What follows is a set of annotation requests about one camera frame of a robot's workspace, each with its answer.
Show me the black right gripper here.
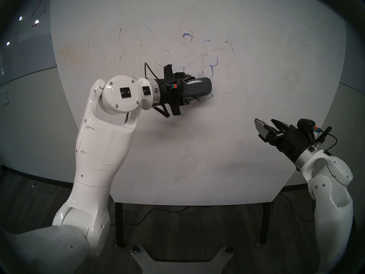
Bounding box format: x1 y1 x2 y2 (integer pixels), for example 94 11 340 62
255 118 314 164

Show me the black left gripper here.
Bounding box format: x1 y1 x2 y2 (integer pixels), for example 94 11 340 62
155 65 201 117

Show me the dark grey whiteboard eraser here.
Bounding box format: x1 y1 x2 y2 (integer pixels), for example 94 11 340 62
185 77 213 100

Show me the white whiteboard panel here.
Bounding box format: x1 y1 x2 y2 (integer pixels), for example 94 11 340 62
51 0 347 206

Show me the black table leg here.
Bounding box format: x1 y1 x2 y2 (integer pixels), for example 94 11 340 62
115 203 125 247
260 202 271 245

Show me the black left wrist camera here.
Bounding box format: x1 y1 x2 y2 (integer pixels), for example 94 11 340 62
168 79 187 93

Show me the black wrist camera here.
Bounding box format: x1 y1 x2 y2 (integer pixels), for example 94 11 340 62
168 79 187 93
297 119 319 145

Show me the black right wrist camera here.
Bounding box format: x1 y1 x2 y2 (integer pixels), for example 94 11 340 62
297 119 319 145

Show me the thick black left gripper cable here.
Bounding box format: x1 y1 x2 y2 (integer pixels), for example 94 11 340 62
153 104 171 118

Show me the thin black left camera cable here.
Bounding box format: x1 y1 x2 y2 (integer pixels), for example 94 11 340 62
144 62 170 87

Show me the wall board with red marks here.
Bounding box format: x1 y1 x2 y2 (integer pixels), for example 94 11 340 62
16 0 53 43

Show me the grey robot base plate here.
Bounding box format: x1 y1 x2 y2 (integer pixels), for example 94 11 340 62
131 245 234 274

